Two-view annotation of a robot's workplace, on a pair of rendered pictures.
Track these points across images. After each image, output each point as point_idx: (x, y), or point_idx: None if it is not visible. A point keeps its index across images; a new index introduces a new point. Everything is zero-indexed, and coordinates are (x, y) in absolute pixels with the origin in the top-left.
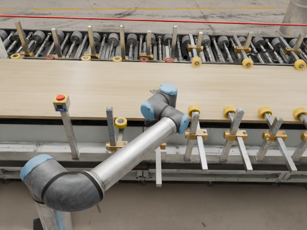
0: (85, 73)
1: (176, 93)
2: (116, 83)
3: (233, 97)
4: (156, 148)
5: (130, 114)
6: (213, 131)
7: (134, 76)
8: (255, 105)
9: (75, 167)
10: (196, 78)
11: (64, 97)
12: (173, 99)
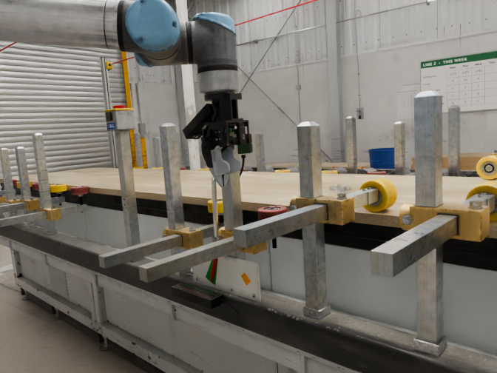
0: (257, 177)
1: (216, 20)
2: (285, 183)
3: None
4: (36, 21)
5: (249, 199)
6: (443, 276)
7: (328, 180)
8: None
9: (125, 282)
10: (466, 186)
11: (122, 107)
12: (210, 35)
